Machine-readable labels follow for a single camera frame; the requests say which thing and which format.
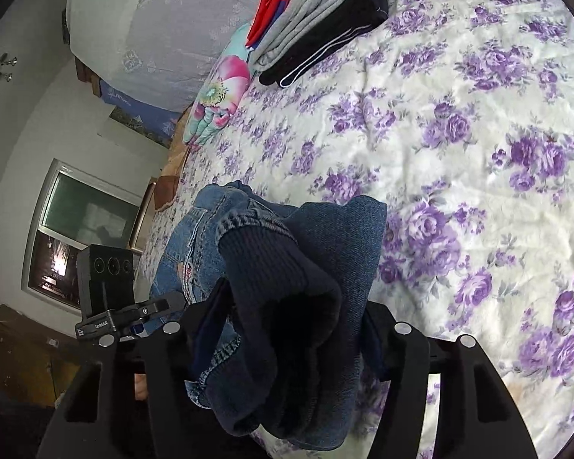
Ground white framed window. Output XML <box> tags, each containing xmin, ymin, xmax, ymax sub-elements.
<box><xmin>21</xmin><ymin>158</ymin><xmax>144</xmax><ymax>316</ymax></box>

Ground large lilac lace pillow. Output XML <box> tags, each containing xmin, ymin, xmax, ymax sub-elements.
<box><xmin>64</xmin><ymin>0</ymin><xmax>288</xmax><ymax>116</ymax></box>

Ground folded floral quilt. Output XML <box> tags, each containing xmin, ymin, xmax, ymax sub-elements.
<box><xmin>182</xmin><ymin>21</ymin><xmax>259</xmax><ymax>149</ymax></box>

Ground folded grey garment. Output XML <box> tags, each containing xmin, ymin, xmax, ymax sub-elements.
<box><xmin>249</xmin><ymin>0</ymin><xmax>359</xmax><ymax>72</ymax></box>

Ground wooden cabinet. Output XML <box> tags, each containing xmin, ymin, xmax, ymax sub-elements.
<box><xmin>0</xmin><ymin>303</ymin><xmax>84</xmax><ymax>409</ymax></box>

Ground blue patterned pillow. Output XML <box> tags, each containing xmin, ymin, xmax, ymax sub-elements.
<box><xmin>99</xmin><ymin>80</ymin><xmax>183</xmax><ymax>127</ymax></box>

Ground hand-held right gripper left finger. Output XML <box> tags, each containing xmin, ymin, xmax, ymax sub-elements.
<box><xmin>36</xmin><ymin>280</ymin><xmax>233</xmax><ymax>459</ymax></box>

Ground blue denim pants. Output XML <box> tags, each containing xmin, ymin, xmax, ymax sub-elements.
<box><xmin>148</xmin><ymin>179</ymin><xmax>388</xmax><ymax>445</ymax></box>

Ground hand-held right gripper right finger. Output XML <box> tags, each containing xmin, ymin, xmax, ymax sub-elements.
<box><xmin>359</xmin><ymin>303</ymin><xmax>539</xmax><ymax>459</ymax></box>

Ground folded black garment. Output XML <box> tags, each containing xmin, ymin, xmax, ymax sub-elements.
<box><xmin>258</xmin><ymin>0</ymin><xmax>390</xmax><ymax>89</ymax></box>

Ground folded red striped garment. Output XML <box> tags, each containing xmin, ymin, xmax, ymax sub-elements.
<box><xmin>246</xmin><ymin>0</ymin><xmax>316</xmax><ymax>51</ymax></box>

